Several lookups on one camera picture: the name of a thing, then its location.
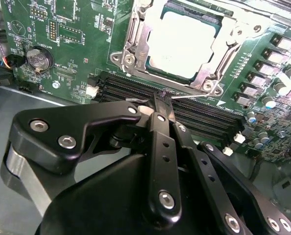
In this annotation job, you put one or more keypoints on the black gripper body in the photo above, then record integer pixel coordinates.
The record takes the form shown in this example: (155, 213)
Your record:
(99, 208)

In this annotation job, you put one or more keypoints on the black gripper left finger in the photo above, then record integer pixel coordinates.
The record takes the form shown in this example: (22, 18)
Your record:
(99, 115)

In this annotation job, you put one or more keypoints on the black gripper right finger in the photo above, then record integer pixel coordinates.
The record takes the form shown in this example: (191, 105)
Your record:
(195, 156)

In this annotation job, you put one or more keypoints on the thin metal locking lever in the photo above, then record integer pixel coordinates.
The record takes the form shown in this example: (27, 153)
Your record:
(189, 96)

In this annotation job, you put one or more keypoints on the metal socket cover frame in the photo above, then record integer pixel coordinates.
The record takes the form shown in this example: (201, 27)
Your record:
(141, 49)

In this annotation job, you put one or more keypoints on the silver CPU chip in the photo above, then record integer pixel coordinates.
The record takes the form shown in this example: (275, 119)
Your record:
(179, 41)

